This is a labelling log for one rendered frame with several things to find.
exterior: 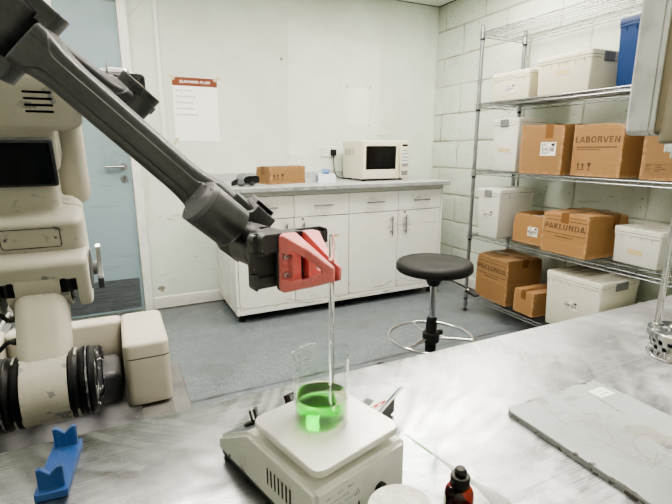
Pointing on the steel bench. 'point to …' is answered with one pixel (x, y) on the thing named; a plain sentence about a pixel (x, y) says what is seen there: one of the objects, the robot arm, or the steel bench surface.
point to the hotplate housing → (275, 465)
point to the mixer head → (653, 75)
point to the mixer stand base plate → (607, 436)
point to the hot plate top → (355, 431)
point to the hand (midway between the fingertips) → (332, 272)
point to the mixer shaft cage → (659, 339)
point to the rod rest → (59, 466)
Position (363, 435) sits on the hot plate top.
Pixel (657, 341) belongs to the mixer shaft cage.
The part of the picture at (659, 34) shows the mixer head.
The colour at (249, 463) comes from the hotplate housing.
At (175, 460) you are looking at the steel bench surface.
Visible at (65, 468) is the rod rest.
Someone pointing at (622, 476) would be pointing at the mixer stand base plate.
